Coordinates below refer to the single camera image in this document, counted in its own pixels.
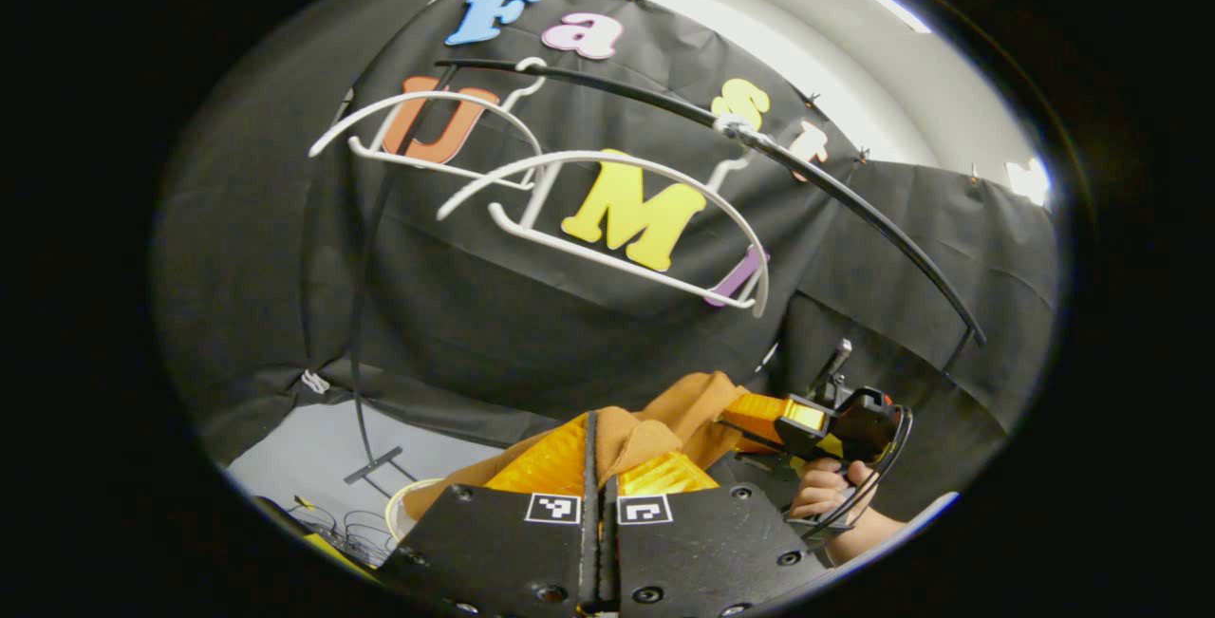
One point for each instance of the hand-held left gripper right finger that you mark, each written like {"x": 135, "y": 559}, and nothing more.
{"x": 702, "y": 542}

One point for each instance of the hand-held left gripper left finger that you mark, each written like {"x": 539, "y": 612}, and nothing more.
{"x": 494, "y": 542}

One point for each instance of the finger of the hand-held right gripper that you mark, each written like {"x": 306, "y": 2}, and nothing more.
{"x": 759, "y": 412}

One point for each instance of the brown jacket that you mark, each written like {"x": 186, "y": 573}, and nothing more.
{"x": 683, "y": 409}

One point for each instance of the white round laundry hamper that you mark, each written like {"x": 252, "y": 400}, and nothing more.
{"x": 406, "y": 518}

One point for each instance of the black clothes rack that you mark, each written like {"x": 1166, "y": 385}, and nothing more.
{"x": 854, "y": 208}

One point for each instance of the white clothes hanger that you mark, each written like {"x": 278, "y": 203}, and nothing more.
{"x": 598, "y": 155}
{"x": 427, "y": 94}

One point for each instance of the black backdrop cloth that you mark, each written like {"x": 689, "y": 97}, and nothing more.
{"x": 475, "y": 314}

